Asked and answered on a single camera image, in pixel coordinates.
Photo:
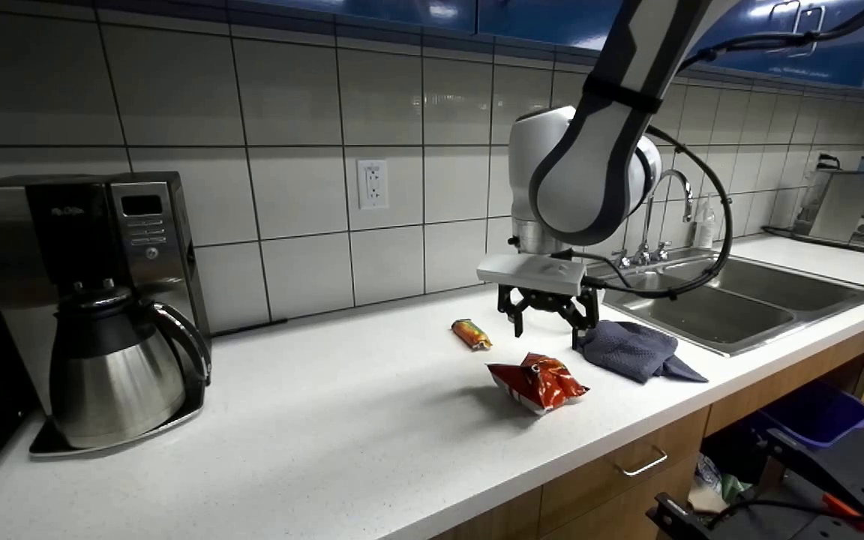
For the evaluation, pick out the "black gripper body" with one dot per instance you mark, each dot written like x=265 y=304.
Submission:
x=553 y=299

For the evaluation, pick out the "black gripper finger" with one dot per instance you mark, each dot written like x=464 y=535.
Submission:
x=514 y=318
x=584 y=327

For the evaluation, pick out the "red Doritos packet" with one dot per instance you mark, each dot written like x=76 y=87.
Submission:
x=542 y=384

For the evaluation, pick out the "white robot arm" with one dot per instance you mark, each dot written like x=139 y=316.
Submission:
x=591 y=170

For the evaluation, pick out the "yellow green snack bar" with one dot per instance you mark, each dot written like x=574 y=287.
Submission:
x=471 y=333

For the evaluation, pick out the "dark blue cloth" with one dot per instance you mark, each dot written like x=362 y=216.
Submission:
x=638 y=348

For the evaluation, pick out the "wooden base cabinet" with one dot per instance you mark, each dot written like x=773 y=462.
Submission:
x=591 y=489

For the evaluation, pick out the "chrome faucet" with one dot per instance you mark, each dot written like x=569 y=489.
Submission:
x=689 y=195

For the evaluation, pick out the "steel double sink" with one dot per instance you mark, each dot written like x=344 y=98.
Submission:
x=782 y=289

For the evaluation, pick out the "white plastic bag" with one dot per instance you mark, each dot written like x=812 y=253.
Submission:
x=713 y=489

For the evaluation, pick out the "blue plastic bin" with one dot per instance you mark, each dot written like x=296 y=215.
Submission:
x=816 y=414

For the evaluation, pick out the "blue cabinet door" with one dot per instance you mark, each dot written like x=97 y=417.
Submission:
x=537 y=18
x=824 y=62
x=353 y=12

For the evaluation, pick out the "silver espresso machine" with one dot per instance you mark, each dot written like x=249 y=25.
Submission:
x=852 y=204

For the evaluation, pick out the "black equipment stand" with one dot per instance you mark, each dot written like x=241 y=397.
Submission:
x=852 y=469

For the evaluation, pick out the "black silver coffee maker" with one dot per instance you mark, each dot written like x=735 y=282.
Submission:
x=142 y=228

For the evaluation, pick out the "steel coffee carafe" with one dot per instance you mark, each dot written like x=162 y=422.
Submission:
x=118 y=379

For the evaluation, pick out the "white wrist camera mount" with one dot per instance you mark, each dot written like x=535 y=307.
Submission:
x=531 y=270

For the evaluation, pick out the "white wall outlet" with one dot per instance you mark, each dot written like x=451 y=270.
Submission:
x=374 y=183

